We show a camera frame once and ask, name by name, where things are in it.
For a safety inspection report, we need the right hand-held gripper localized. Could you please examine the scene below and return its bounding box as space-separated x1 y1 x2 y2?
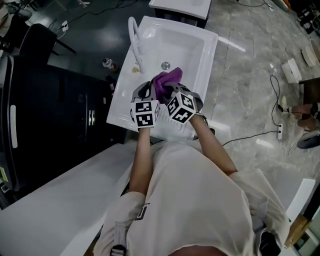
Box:
162 81 205 125

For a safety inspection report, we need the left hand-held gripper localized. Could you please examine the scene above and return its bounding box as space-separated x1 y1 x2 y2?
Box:
129 80 162 132

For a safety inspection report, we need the purple cloth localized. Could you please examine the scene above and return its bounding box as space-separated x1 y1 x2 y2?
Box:
151 66 184 105

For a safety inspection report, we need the person's left forearm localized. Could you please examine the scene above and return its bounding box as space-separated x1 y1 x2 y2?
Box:
128 126 154 195

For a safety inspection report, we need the person's right forearm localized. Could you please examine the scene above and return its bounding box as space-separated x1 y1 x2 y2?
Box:
188 113 239 176

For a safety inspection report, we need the plastic bottle with dark cap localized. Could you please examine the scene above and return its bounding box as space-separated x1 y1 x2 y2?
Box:
102 57 119 74

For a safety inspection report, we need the white sink basin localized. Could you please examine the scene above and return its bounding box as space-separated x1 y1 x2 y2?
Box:
106 15 220 141

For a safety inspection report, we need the white curved faucet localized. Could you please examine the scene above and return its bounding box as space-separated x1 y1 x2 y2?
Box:
127 16 147 74

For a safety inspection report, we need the person's white shirt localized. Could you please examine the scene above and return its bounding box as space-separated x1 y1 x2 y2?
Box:
93 142 293 256

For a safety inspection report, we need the white sink on dark cabinet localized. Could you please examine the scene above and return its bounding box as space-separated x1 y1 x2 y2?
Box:
148 0 213 29

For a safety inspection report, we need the white box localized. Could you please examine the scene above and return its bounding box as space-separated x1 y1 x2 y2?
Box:
280 58 303 84

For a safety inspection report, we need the white counter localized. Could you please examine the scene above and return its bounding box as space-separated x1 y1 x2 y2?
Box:
0 141 141 256

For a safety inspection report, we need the dark round fan base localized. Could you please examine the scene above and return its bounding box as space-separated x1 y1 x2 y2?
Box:
296 130 320 150

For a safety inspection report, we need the white round plate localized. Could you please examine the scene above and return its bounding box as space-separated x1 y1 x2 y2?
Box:
300 45 318 68

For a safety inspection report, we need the white board panel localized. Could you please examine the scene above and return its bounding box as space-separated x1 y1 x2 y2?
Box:
285 178 316 224

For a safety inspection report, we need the wooden block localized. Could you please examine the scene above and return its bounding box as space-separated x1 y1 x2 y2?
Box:
284 214 311 249

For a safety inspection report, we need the wrist bracelet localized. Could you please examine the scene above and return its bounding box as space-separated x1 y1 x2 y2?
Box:
195 112 210 127

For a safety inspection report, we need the black cable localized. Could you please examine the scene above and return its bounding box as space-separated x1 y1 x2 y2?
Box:
220 74 285 147

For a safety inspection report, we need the black cabinet with white handle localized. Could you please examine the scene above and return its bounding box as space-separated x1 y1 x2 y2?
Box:
0 54 127 202

